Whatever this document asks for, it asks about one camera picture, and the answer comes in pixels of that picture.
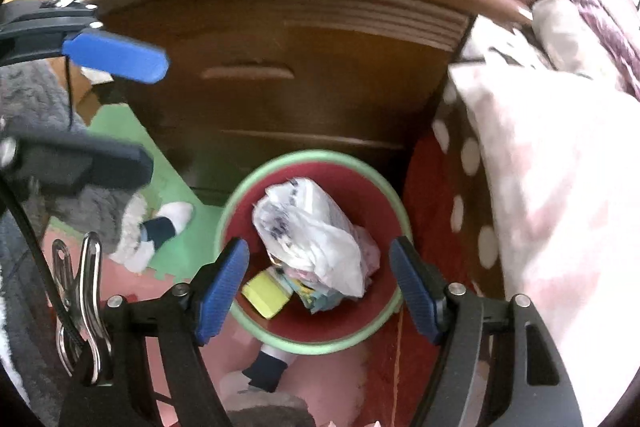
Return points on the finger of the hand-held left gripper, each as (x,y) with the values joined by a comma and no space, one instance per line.
(120,57)
(85,167)

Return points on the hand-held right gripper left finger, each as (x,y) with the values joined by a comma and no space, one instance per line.
(222,292)

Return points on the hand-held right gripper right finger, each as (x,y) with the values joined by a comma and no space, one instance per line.
(417,292)

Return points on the yellow-green carton box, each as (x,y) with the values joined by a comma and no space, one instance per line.
(265,297)

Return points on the white printed plastic bag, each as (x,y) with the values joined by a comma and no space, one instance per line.
(310,232)

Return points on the green-rimmed red trash bin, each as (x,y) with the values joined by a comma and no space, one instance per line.
(360,187)

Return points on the green foam floor mat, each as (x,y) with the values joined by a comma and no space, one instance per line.
(125,142)

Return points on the person's left leg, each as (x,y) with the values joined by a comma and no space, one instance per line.
(100,212)

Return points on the person's leg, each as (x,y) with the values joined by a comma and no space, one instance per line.
(265,369)
(100,212)

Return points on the person's grey fleece clothing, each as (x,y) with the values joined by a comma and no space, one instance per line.
(30,102)

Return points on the pink foam floor mat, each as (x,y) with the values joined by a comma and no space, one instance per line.
(135,284)

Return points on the person's right leg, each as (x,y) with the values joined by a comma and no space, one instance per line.
(265,369)

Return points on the pink checked bed sheet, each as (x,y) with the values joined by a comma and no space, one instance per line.
(550,207)

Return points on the dark wooden nightstand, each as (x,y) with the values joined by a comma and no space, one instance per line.
(300,107)

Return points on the grey pillow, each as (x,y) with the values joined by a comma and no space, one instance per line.
(565,37)

